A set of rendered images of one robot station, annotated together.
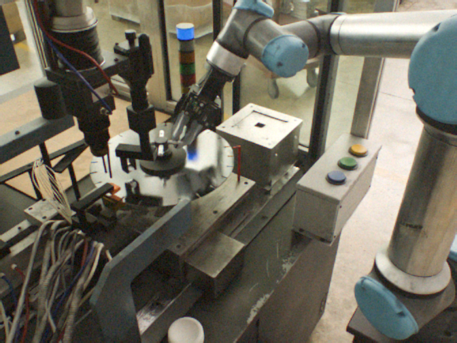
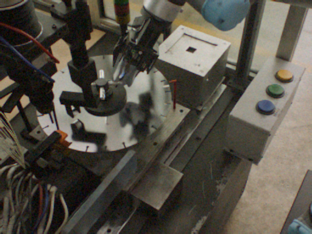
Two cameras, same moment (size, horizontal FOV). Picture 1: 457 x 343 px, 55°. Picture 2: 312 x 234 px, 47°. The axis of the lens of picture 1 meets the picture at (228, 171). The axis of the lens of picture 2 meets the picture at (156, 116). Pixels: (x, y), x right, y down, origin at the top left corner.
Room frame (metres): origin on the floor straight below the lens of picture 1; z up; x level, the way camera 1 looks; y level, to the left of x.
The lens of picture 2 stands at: (0.20, 0.03, 1.59)
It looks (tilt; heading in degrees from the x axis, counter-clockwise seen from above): 48 degrees down; 359
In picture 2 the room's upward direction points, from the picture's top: 2 degrees counter-clockwise
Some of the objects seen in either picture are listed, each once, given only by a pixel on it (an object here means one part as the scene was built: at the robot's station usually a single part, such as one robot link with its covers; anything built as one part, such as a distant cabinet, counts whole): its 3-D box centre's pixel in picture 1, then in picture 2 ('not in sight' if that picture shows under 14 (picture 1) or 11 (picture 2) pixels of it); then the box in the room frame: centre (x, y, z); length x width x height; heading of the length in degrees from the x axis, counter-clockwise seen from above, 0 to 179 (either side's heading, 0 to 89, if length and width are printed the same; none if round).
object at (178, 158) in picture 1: (162, 154); (103, 94); (0.83, 0.15, 0.96); 0.11 x 0.11 x 0.03
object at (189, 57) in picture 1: (186, 55); not in sight; (1.13, 0.11, 1.08); 0.05 x 0.04 x 0.03; 55
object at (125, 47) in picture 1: (137, 84); (76, 42); (0.76, 0.17, 1.17); 0.06 x 0.05 x 0.20; 136
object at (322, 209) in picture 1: (337, 186); (264, 108); (0.89, -0.28, 0.82); 0.28 x 0.11 x 0.15; 145
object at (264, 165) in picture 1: (258, 146); (189, 68); (1.07, -0.09, 0.82); 0.18 x 0.18 x 0.15; 55
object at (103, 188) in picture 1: (98, 206); (49, 153); (0.67, 0.26, 0.95); 0.10 x 0.03 x 0.07; 145
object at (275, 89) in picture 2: (347, 164); (275, 91); (0.88, -0.30, 0.90); 0.04 x 0.04 x 0.02
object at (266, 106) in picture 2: (336, 178); (265, 107); (0.83, -0.26, 0.90); 0.04 x 0.04 x 0.02
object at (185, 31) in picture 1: (185, 31); not in sight; (1.13, 0.11, 1.14); 0.05 x 0.04 x 0.03; 55
